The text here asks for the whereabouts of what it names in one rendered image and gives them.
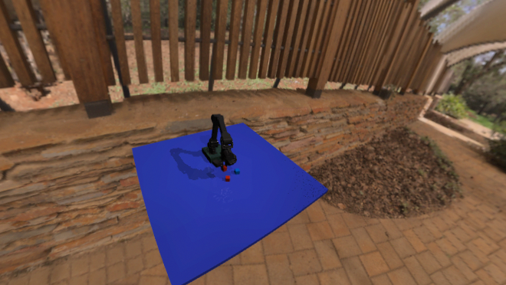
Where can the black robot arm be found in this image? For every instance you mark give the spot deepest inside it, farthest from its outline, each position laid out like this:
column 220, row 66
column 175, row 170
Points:
column 225, row 139

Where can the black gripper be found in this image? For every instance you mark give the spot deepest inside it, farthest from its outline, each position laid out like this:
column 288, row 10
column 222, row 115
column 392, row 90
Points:
column 219, row 163

